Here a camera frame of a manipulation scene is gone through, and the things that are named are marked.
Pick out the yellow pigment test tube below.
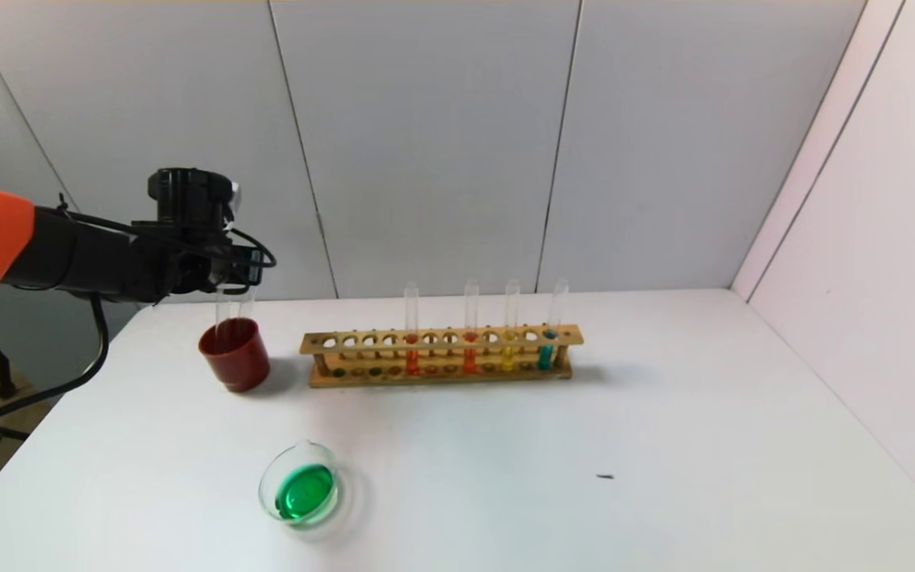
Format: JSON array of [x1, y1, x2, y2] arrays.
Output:
[[500, 279, 519, 373], [214, 290, 231, 354]]

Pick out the wooden test tube rack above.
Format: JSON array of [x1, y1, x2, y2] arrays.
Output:
[[301, 324, 584, 388]]

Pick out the orange pigment test tube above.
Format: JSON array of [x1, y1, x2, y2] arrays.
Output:
[[404, 281, 420, 376], [463, 279, 479, 374]]

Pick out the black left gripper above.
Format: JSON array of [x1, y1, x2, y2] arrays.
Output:
[[207, 245, 264, 295]]

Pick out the red plastic cup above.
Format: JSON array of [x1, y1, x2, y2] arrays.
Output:
[[199, 318, 272, 393]]

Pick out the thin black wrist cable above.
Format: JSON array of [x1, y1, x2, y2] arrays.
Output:
[[229, 226, 277, 269]]

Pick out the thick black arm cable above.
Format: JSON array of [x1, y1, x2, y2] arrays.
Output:
[[0, 292, 110, 438]]

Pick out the clear glass beaker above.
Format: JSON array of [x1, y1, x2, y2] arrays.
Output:
[[258, 441, 355, 543]]

